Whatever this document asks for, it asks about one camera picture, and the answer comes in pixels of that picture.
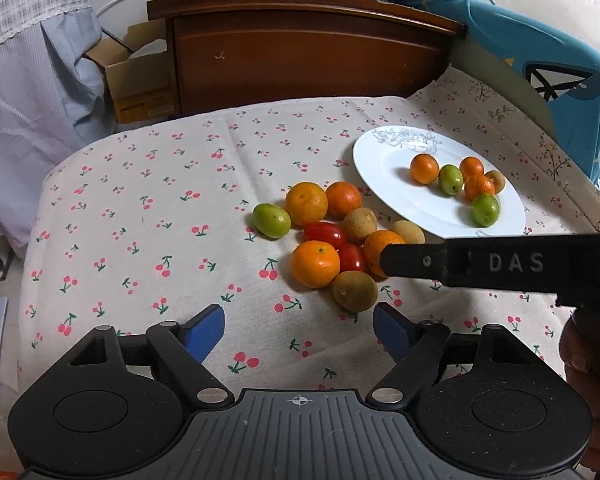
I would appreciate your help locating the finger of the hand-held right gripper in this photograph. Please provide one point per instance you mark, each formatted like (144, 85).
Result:
(410, 260)

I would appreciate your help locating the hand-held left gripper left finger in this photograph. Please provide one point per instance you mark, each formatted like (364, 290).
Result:
(205, 332)

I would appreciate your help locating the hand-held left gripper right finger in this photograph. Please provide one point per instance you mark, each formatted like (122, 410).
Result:
(392, 332)

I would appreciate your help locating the green jujube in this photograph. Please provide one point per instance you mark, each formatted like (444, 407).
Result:
(451, 179)
(271, 220)
(485, 209)

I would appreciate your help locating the red cherry tomato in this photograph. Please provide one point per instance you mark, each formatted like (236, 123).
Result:
(324, 235)
(351, 257)

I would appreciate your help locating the white plate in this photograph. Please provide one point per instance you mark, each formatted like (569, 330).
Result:
(390, 175)

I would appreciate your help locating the reddish orange tangerine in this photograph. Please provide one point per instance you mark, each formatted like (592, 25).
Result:
(343, 199)

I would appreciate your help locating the large orange tangerine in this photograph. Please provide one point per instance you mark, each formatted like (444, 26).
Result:
(424, 168)

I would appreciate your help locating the cherry print tablecloth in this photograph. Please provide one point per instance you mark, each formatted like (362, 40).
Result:
(180, 260)

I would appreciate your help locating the beige floral cloth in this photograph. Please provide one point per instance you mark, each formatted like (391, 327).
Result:
(530, 135)

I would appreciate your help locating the blue cushion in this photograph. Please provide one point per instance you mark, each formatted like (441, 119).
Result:
(555, 45)

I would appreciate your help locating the brown wooden headboard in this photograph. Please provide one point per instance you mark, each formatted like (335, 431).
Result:
(305, 60)

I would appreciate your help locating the open brown cardboard box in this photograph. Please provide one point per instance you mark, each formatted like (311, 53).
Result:
(140, 85)

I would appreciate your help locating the light blue cloth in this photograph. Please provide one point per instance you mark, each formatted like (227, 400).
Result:
(40, 120)

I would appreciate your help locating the white dish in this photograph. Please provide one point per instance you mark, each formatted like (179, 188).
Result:
(150, 50)

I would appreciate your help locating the white tube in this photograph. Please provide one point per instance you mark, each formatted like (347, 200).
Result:
(111, 2)

